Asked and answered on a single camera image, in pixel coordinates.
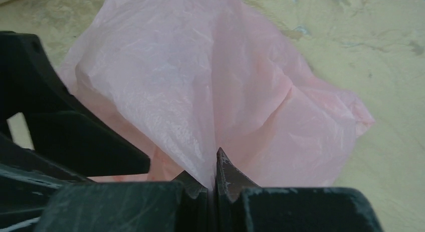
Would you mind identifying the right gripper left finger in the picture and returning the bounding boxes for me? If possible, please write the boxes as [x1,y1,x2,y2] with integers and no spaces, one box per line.
[35,172,207,232]

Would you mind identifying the pink plastic bag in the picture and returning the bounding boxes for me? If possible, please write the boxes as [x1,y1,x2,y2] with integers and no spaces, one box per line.
[58,0,374,188]

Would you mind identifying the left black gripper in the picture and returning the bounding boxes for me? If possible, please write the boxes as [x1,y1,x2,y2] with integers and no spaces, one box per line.
[1,31,150,231]

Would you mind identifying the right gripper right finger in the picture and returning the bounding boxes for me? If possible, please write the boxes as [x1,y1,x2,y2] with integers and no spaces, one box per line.
[216,149,383,231]

